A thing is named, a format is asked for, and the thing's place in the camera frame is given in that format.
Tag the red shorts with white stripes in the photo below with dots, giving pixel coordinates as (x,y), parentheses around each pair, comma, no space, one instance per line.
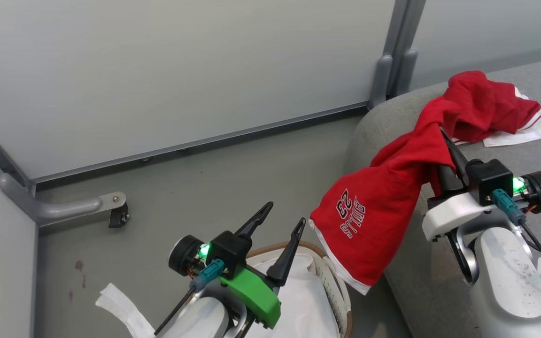
(491,103)

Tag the short grey post foot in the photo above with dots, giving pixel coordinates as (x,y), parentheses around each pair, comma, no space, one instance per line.
(381,80)
(407,70)

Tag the red jersey with number print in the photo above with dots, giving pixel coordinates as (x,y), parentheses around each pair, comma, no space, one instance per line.
(392,188)

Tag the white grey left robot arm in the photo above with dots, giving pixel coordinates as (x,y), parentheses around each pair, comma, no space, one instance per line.
(204,319)

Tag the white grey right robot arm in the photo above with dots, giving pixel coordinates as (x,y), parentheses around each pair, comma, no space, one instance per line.
(505,281)

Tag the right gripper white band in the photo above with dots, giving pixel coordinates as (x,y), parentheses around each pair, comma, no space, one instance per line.
(453,216)

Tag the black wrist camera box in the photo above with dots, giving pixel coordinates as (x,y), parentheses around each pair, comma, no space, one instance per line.
(489,180)
(230,249)

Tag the wicker laundry basket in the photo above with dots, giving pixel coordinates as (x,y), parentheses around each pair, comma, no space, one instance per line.
(331,251)

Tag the grey partition bottom rail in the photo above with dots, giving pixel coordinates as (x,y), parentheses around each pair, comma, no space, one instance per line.
(204,142)

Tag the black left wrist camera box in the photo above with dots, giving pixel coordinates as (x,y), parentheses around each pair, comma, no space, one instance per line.
(230,249)

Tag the grey partition upright post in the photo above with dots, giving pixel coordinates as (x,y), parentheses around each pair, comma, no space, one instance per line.
(404,23)

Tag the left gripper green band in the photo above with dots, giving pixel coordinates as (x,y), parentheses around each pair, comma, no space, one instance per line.
(251,295)

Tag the white basket liner cloth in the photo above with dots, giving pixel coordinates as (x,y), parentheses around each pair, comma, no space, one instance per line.
(308,300)

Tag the black foot caster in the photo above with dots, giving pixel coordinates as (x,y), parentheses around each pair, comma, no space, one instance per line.
(119,217)

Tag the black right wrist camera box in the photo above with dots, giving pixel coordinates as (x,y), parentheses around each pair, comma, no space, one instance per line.
(489,180)

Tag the grey fabric sofa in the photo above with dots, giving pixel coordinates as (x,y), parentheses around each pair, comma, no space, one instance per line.
(439,263)

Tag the curved grey partition support foot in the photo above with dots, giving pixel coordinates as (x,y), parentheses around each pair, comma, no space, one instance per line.
(64,206)

